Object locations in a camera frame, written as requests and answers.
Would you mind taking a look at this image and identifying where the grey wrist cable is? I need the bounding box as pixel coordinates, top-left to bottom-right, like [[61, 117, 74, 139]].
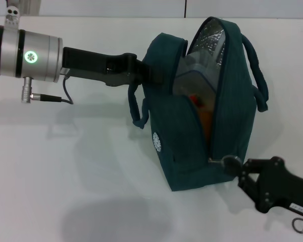
[[292, 212, 303, 234], [32, 75, 74, 105]]

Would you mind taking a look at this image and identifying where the grey right wrist cable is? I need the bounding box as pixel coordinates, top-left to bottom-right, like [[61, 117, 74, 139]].
[[292, 212, 303, 234]]

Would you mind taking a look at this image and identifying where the silver bracket with screws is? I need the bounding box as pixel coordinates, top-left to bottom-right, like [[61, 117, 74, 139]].
[[4, 7, 21, 29]]

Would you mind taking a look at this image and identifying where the orange pear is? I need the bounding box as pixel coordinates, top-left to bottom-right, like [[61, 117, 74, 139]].
[[198, 108, 214, 138]]

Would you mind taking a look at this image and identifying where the grey left wrist cable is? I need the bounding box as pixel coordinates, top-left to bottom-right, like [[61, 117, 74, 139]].
[[32, 75, 74, 105]]

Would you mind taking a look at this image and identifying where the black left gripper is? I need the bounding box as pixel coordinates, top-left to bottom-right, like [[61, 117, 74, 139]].
[[61, 46, 167, 88]]

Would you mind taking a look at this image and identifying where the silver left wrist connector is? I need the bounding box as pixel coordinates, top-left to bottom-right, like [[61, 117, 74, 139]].
[[21, 77, 34, 104]]

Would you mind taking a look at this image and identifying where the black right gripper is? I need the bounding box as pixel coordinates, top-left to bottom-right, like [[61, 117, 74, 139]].
[[221, 155, 303, 218]]

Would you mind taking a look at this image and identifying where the dark teal insulated lunch bag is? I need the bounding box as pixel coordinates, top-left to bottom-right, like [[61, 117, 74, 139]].
[[127, 16, 270, 192]]

